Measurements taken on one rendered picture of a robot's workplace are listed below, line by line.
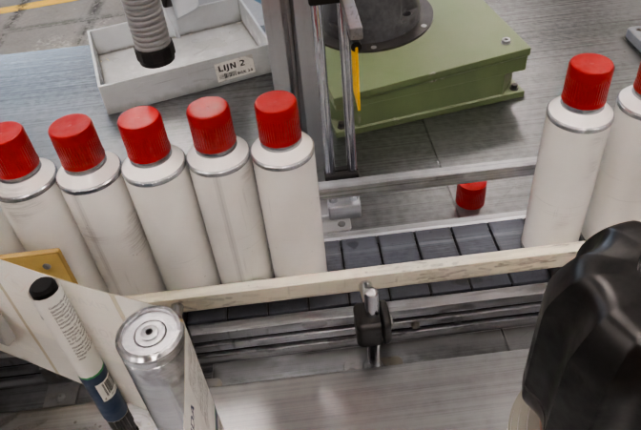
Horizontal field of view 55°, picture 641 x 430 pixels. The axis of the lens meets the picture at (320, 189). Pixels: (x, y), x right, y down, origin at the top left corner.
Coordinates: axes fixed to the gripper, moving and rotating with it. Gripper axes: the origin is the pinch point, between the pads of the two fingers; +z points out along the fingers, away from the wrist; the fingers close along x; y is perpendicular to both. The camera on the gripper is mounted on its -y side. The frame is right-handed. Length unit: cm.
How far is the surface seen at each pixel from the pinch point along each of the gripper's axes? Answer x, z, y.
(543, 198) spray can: -74, -10, 23
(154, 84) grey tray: -19.9, 0.0, -5.6
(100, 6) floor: 228, 87, -17
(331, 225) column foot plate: -57, 3, 9
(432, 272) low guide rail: -74, -5, 12
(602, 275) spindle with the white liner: -96, -32, 5
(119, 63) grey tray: -5.1, 2.8, -9.9
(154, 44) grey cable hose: -56, -24, -5
